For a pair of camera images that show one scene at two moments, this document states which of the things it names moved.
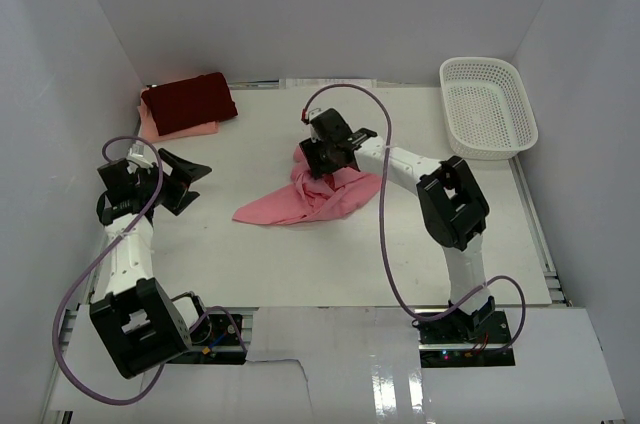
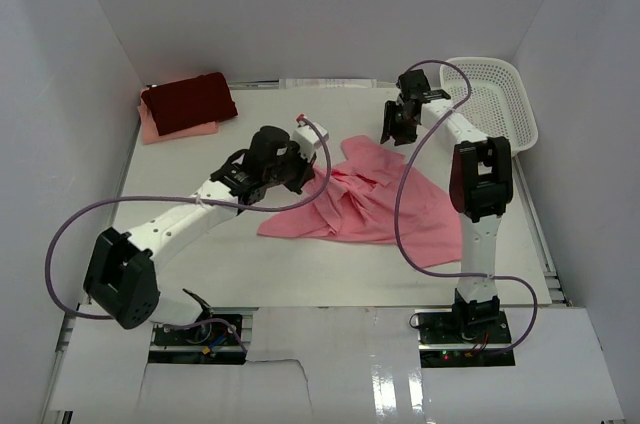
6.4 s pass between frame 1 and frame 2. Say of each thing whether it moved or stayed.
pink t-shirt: moved
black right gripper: moved
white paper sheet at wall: stayed
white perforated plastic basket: stayed
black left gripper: moved
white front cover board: stayed
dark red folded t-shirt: stayed
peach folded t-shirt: stayed
